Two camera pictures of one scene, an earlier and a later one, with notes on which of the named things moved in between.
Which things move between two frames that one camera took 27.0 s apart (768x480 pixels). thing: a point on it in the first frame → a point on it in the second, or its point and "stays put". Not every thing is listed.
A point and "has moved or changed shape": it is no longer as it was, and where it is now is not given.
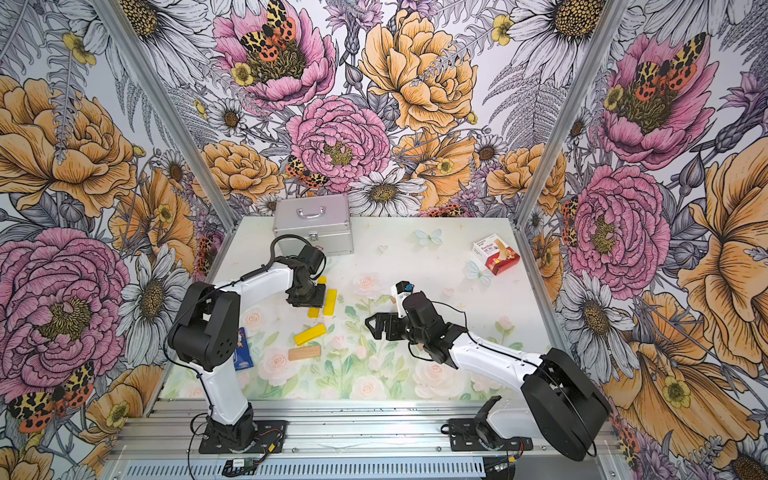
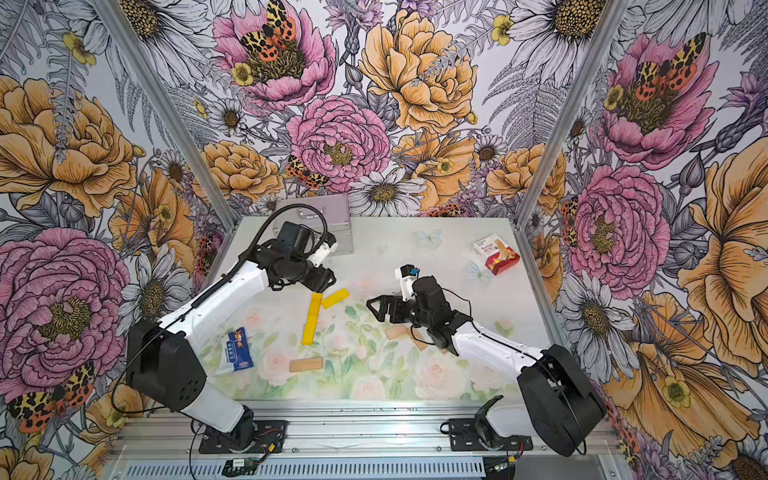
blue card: [242, 356] stays put
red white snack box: [496, 256] stays put
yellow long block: [330, 302] has moved or changed shape
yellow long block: [310, 335] → [316, 299]
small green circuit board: [241, 466] stays put
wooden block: [304, 352] → [297, 365]
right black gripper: [380, 326] → [396, 303]
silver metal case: [324, 220] stays put
